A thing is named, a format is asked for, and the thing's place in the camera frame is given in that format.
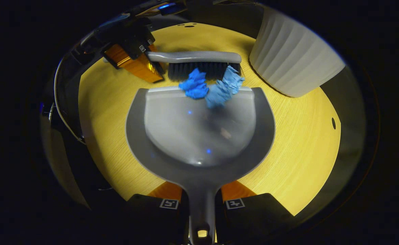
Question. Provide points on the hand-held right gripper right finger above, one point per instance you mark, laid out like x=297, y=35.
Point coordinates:
x=250, y=221

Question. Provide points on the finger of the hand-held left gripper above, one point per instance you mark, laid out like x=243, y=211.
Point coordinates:
x=136, y=66

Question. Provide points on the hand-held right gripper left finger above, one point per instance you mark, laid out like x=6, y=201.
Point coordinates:
x=152, y=217

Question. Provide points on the small grey broom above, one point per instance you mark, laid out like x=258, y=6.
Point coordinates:
x=192, y=56

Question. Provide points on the blue paper trash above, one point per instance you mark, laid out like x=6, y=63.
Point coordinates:
x=224, y=89
x=194, y=85

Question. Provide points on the grey plastic dustpan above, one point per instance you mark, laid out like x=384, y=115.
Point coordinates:
x=199, y=136

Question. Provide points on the white ribbed garbage bin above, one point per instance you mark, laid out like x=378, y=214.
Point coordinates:
x=294, y=54

